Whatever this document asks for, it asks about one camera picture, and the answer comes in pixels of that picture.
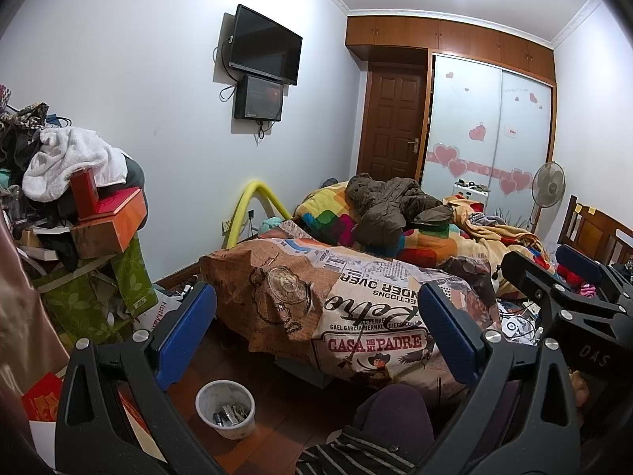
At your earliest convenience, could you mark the olive padded jacket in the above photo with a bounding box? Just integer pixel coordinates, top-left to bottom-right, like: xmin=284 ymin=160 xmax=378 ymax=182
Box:
xmin=345 ymin=173 xmax=456 ymax=248

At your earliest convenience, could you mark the person's purple trouser leg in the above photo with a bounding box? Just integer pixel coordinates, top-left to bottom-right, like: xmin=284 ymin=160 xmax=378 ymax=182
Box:
xmin=353 ymin=383 xmax=436 ymax=441

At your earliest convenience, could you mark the white plastic bucket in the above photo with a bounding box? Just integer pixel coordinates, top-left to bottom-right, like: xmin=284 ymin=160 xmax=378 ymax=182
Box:
xmin=195 ymin=380 xmax=256 ymax=440

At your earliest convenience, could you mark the white plastic bag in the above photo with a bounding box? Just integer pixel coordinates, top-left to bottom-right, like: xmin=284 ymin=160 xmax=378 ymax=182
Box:
xmin=136 ymin=292 xmax=186 ymax=332

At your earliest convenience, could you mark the green leaf-print bag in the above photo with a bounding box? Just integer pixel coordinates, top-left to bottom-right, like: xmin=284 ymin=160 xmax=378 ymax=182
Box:
xmin=32 ymin=267 xmax=124 ymax=347
xmin=111 ymin=237 xmax=159 ymax=315

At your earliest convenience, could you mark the white box with round logo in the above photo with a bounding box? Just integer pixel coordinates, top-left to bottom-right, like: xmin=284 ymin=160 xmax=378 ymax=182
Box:
xmin=499 ymin=317 xmax=532 ymax=342

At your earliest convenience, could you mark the striped grey garment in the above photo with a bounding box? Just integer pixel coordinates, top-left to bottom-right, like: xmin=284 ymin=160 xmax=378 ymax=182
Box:
xmin=294 ymin=426 xmax=426 ymax=475

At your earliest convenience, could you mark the white nightstand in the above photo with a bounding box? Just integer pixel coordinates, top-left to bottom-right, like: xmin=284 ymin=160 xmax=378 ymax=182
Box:
xmin=452 ymin=180 xmax=490 ymax=203

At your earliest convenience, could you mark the person's right hand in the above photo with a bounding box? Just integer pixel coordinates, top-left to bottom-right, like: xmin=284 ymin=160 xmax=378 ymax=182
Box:
xmin=569 ymin=371 xmax=591 ymax=409

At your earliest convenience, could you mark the small black wall monitor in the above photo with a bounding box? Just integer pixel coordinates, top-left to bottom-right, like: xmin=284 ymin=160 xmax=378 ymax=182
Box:
xmin=234 ymin=75 xmax=284 ymax=122

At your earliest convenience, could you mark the wooden overhead cabinet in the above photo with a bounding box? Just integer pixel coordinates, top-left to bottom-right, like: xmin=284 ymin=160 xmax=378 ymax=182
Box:
xmin=346 ymin=16 xmax=555 ymax=85

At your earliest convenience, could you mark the colourful checked blanket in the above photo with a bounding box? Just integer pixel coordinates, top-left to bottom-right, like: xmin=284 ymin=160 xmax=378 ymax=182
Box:
xmin=294 ymin=181 xmax=461 ymax=268

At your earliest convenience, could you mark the white towel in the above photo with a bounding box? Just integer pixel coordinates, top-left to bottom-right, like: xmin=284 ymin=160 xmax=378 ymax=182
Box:
xmin=22 ymin=127 xmax=129 ymax=203

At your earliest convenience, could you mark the printed bedsheet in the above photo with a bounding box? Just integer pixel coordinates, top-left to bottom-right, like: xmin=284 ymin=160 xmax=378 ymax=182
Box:
xmin=198 ymin=222 xmax=505 ymax=397

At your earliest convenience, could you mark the yellow foam tube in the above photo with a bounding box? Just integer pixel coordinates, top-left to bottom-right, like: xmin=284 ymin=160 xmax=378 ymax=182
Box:
xmin=222 ymin=180 xmax=292 ymax=251

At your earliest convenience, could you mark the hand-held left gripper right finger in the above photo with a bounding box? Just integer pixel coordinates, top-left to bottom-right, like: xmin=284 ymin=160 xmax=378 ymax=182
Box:
xmin=418 ymin=282 xmax=584 ymax=475

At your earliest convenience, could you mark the leopard print cloth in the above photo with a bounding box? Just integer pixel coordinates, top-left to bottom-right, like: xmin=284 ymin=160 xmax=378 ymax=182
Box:
xmin=2 ymin=103 xmax=50 ymax=132

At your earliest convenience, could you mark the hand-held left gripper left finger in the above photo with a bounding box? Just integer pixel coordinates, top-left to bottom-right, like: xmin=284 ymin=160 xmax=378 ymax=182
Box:
xmin=54 ymin=281 xmax=231 ymax=475

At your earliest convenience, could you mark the wardrobe with heart stickers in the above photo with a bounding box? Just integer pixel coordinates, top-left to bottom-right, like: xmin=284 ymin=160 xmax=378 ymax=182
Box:
xmin=420 ymin=49 xmax=553 ymax=231

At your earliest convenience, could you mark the orange wooden box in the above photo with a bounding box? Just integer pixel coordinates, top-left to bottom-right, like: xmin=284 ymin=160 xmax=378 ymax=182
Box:
xmin=69 ymin=187 xmax=149 ymax=260

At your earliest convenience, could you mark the brown wooden door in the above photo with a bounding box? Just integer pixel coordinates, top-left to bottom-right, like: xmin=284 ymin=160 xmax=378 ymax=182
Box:
xmin=357 ymin=62 xmax=428 ymax=184

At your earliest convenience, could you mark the black wall television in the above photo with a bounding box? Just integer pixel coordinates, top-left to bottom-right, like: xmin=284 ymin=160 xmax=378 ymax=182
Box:
xmin=228 ymin=4 xmax=303 ymax=86

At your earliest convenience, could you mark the standing fan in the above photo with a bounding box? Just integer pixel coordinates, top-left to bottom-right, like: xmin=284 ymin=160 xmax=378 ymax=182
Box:
xmin=529 ymin=161 xmax=566 ymax=233

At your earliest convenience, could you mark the beige cloth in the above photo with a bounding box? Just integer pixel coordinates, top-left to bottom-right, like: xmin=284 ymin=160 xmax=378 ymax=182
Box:
xmin=0 ymin=218 xmax=70 ymax=391

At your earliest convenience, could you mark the red paper bag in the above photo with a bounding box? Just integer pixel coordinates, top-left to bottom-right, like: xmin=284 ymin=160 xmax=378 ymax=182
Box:
xmin=22 ymin=373 xmax=65 ymax=424

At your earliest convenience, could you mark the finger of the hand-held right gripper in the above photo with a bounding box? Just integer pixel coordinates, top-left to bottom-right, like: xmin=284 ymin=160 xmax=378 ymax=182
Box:
xmin=502 ymin=251 xmax=629 ymax=330
xmin=556 ymin=245 xmax=633 ymax=302

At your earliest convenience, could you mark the wooden headboard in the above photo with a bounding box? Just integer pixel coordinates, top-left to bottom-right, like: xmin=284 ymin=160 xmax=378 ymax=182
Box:
xmin=561 ymin=195 xmax=633 ymax=263

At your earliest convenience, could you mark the dark grey cloth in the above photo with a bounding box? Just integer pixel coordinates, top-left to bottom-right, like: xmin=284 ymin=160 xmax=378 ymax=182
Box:
xmin=123 ymin=156 xmax=146 ymax=191

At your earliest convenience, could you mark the red box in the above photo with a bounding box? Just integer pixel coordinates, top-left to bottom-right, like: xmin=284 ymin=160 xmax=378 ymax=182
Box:
xmin=69 ymin=168 xmax=100 ymax=221

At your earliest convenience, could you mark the red cloth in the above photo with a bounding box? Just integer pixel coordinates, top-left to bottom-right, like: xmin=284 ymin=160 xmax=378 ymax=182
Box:
xmin=556 ymin=264 xmax=587 ymax=290

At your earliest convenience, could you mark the yellow fleece blanket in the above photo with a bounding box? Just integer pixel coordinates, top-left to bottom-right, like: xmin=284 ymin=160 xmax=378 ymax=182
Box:
xmin=442 ymin=195 xmax=550 ymax=298

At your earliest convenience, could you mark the black television cable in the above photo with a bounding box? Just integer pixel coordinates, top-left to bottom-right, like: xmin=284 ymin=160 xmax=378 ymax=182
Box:
xmin=212 ymin=42 xmax=238 ymax=105

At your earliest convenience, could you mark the pile of dark clothes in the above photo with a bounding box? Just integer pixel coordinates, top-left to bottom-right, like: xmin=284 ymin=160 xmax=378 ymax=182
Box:
xmin=0 ymin=129 xmax=43 ymax=184

